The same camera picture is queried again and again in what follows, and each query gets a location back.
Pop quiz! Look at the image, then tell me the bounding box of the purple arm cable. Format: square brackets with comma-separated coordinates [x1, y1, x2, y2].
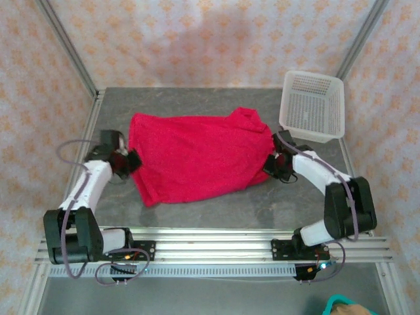
[280, 133, 359, 284]
[56, 139, 151, 287]

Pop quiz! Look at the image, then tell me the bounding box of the teal plastic container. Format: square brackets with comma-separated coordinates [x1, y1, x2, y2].
[323, 294, 378, 315]

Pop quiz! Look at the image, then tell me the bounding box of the aluminium corner post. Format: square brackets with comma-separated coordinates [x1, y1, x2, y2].
[34, 0, 100, 99]
[337, 0, 392, 79]

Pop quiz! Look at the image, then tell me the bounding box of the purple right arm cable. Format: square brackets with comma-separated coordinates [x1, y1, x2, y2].
[280, 133, 359, 284]

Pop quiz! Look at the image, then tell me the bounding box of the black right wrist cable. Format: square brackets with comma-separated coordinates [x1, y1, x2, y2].
[276, 171, 298, 184]

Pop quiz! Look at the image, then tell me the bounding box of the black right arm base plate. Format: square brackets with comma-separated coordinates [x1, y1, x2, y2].
[270, 238, 331, 263]

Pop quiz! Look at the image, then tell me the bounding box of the aluminium base rail beam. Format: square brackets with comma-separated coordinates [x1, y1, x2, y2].
[34, 228, 393, 264]

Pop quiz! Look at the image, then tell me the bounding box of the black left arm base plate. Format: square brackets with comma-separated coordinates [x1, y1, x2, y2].
[96, 241, 156, 263]

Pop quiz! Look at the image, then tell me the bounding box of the aluminium frame leg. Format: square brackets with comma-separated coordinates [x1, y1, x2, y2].
[375, 262, 400, 315]
[19, 262, 50, 315]

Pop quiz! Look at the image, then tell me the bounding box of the aluminium table side rail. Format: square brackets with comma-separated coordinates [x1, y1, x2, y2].
[52, 90, 106, 238]
[337, 136, 375, 238]

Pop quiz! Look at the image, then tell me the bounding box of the slotted grey cable duct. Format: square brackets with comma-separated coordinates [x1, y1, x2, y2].
[48, 264, 298, 278]

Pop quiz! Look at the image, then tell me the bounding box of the white perforated plastic basket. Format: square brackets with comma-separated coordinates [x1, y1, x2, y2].
[278, 70, 345, 144]

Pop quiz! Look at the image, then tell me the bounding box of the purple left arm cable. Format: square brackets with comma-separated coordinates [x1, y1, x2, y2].
[56, 139, 151, 287]

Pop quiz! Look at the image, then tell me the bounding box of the black base electronics board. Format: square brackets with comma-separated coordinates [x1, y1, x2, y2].
[294, 262, 337, 283]
[110, 263, 147, 275]

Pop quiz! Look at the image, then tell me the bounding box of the red towel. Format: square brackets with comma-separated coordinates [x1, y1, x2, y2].
[127, 106, 275, 207]

